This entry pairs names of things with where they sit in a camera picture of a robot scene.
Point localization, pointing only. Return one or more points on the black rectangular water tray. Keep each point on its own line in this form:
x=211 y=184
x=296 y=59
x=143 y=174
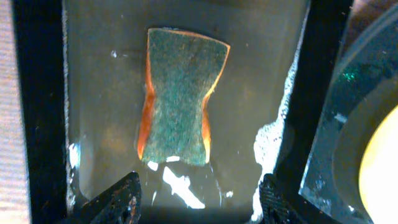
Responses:
x=82 y=69

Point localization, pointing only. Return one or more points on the green orange scrubbing sponge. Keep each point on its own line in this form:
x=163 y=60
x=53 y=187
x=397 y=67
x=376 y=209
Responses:
x=182 y=71

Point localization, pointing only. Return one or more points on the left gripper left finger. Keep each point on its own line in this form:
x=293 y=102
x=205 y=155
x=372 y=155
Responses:
x=119 y=204

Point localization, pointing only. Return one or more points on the yellow plate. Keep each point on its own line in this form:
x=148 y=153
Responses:
x=378 y=172

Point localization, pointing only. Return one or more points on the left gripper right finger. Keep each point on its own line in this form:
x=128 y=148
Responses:
x=280 y=205

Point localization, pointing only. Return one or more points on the black round serving tray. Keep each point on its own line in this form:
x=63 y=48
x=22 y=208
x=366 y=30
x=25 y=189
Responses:
x=362 y=92

